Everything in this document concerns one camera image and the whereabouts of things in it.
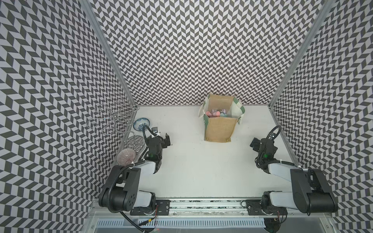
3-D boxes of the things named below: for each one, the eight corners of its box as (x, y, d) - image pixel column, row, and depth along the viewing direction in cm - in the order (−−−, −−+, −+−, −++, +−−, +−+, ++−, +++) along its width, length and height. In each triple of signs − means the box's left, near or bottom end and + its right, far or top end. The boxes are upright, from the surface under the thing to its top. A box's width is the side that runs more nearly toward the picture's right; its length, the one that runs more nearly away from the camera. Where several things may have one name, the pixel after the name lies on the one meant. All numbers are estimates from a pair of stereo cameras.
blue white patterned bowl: (135, 132, 105) (133, 128, 100) (135, 123, 110) (133, 119, 105) (150, 129, 106) (148, 124, 102) (149, 121, 111) (147, 116, 107)
